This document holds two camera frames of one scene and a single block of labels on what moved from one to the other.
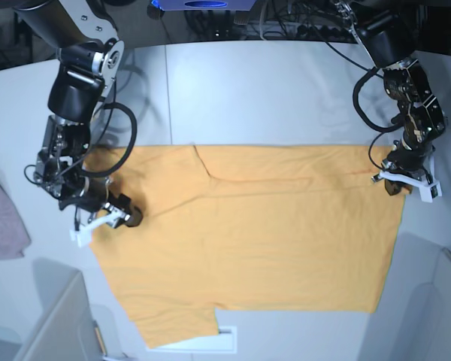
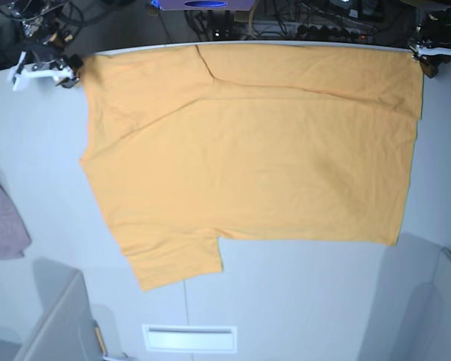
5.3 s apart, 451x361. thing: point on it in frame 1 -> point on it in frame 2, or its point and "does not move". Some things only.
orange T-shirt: x=264 y=228 -> x=189 y=144
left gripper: x=59 y=171 -> x=46 y=38
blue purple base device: x=204 y=5 does not move
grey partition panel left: x=65 y=331 does not move
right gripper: x=422 y=114 -> x=440 y=28
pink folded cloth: x=5 y=236 does not move
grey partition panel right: x=421 y=314 does not move
